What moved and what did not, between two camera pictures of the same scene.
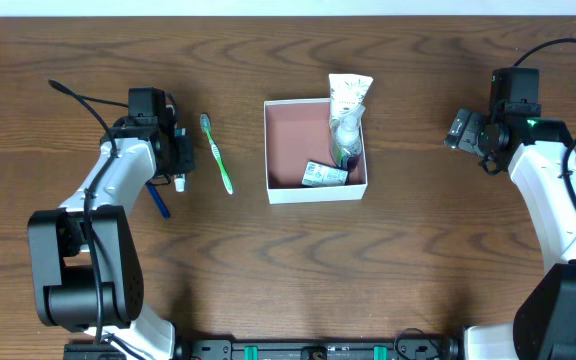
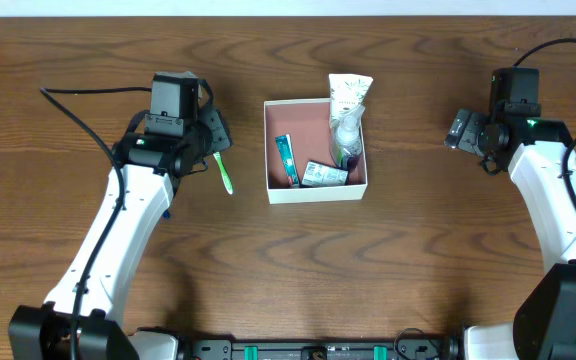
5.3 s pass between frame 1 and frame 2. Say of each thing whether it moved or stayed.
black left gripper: moved
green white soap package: stayed
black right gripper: stayed
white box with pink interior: stayed
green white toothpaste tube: moved
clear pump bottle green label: stayed
